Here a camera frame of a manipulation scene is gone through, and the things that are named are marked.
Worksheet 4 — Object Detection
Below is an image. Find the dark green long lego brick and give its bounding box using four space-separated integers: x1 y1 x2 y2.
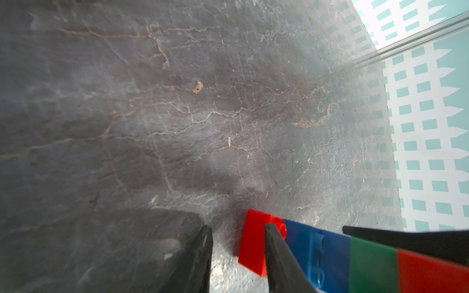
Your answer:
349 238 400 293

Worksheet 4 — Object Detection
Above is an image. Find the small red lego brick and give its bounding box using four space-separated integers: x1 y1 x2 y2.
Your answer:
398 249 469 293

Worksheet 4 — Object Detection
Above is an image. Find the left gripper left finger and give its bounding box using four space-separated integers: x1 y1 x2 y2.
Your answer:
159 225 213 293

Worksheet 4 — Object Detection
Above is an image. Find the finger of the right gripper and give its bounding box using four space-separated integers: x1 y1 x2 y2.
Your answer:
342 226 469 267

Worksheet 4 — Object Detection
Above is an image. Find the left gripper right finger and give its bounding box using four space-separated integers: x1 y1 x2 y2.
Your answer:
265 223 318 293

